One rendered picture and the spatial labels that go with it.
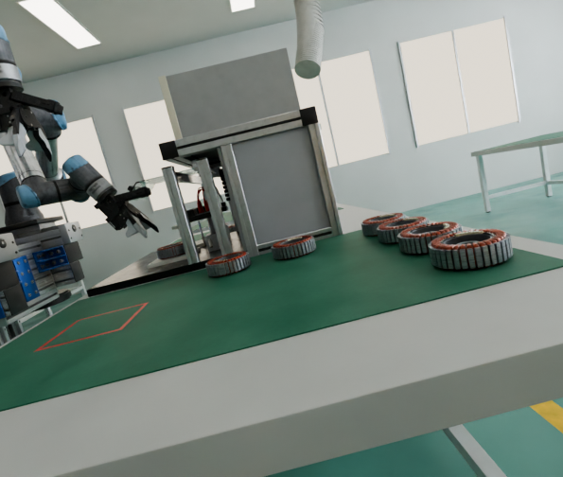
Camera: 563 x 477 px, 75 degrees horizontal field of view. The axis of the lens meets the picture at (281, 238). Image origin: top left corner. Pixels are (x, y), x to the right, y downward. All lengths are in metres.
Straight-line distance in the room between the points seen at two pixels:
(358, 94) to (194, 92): 5.27
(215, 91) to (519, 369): 1.04
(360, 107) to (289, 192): 5.31
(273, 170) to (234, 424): 0.81
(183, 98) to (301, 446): 1.03
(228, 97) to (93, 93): 5.54
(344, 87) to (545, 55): 3.29
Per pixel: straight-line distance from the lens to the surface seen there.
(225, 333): 0.53
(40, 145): 1.28
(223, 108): 1.18
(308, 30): 2.57
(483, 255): 0.58
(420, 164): 6.54
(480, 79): 7.15
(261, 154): 1.06
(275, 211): 1.05
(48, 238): 1.95
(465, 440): 1.15
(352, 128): 6.23
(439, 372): 0.35
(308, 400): 0.34
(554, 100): 7.81
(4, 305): 1.53
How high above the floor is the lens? 0.93
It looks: 8 degrees down
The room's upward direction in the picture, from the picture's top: 14 degrees counter-clockwise
